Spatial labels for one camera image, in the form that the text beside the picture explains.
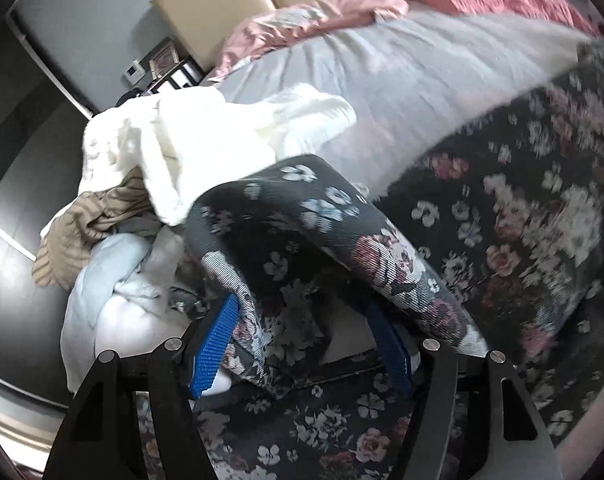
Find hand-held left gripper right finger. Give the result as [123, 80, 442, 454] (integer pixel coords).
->
[366, 301, 565, 480]

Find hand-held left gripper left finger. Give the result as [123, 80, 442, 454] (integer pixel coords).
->
[42, 294, 240, 480]

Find dark floral pants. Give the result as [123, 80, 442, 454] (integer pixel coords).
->
[134, 42, 604, 480]

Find grey garment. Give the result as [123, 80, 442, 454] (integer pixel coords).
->
[142, 227, 187, 286]

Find light blue garment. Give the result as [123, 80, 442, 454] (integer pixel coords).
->
[62, 232, 233, 396]

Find tan striped garment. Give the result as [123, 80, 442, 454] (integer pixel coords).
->
[32, 167, 160, 286]

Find white knitted garment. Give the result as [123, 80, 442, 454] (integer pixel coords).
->
[82, 84, 357, 226]

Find dark nightstand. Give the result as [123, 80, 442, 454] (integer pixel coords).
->
[117, 55, 205, 106]

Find grey pink-dotted bed sheet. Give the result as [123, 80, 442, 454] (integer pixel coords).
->
[202, 7, 602, 201]

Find pink floral pillow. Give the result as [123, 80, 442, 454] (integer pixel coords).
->
[214, 0, 410, 78]

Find beige padded headboard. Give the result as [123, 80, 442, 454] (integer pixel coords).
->
[154, 0, 540, 73]

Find small picture frame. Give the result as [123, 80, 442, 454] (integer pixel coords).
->
[149, 40, 179, 78]

